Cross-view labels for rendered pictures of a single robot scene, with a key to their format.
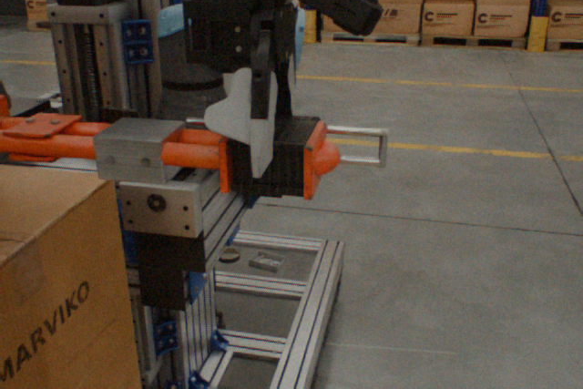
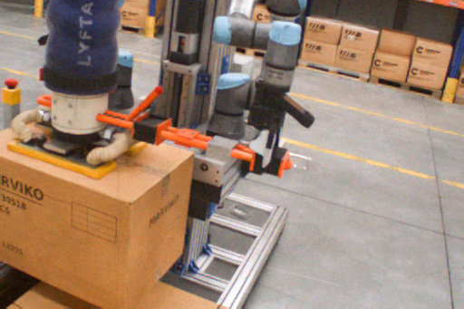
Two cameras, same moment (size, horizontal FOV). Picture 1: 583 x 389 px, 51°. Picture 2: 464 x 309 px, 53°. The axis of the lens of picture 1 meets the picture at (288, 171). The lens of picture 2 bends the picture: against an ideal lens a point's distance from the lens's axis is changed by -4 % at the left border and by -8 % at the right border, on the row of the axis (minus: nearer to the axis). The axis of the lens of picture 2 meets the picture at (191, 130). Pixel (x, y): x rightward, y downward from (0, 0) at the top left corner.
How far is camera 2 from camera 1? 0.74 m
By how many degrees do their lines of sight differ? 8
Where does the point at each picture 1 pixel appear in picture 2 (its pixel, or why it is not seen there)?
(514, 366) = (372, 297)
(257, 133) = (266, 152)
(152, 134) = (228, 145)
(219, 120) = (255, 146)
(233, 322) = (215, 241)
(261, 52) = (273, 128)
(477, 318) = (360, 269)
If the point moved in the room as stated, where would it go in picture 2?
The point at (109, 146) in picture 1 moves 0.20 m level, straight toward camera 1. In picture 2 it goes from (213, 146) to (227, 181)
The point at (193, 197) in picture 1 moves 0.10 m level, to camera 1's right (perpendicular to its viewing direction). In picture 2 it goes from (222, 168) to (250, 172)
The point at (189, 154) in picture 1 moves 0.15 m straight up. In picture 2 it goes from (240, 154) to (249, 100)
